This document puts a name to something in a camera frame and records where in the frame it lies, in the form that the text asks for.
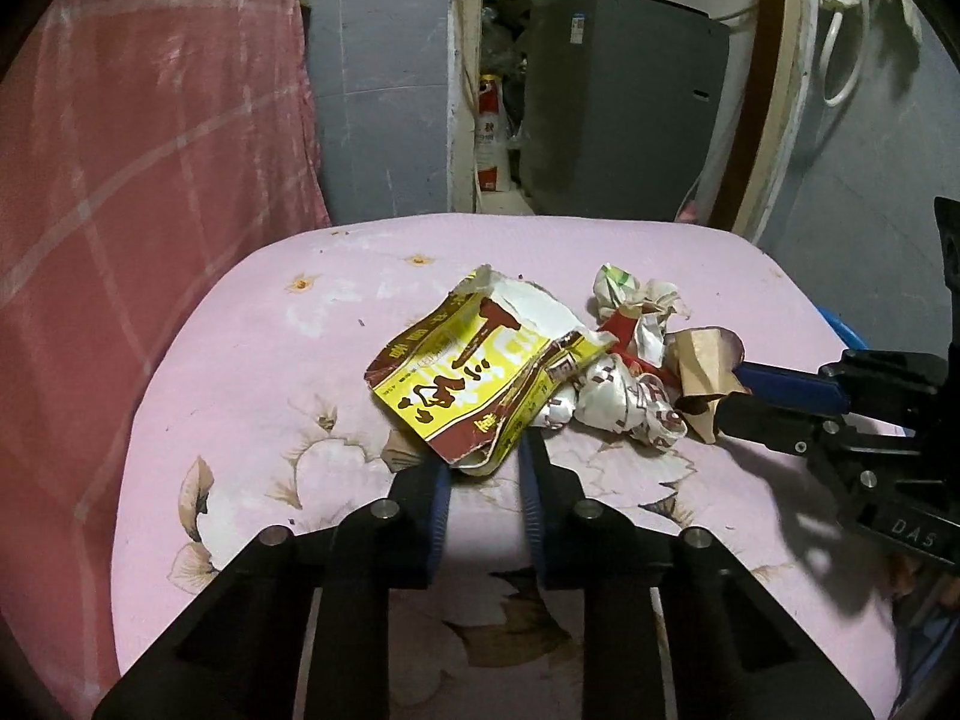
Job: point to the crumpled white checked wrapper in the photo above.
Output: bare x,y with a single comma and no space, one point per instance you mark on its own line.
622,397

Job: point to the red torn wrapper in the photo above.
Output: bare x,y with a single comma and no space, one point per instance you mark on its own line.
622,330

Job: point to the small brown paper scrap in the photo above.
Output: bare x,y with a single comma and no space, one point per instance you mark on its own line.
397,457

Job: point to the blue plastic basin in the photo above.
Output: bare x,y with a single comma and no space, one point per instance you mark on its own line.
844,330

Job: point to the red white sack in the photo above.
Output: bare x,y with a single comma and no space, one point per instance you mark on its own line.
491,142

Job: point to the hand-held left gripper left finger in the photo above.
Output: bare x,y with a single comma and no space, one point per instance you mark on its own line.
439,514

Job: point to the grey washing machine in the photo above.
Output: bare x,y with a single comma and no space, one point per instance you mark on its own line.
615,112

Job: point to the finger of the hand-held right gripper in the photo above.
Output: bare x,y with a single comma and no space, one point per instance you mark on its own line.
765,424
787,384

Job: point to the yellow snack packet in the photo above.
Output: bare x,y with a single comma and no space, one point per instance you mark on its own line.
465,367

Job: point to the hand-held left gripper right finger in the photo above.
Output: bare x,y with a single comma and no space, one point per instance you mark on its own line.
534,514

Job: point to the wooden door frame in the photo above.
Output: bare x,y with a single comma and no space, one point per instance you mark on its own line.
772,90

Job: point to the crumpled white paper wrapper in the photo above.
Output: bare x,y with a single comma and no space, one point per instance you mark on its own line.
637,296

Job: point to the pink checked cloth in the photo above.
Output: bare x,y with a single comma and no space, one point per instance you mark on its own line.
150,165

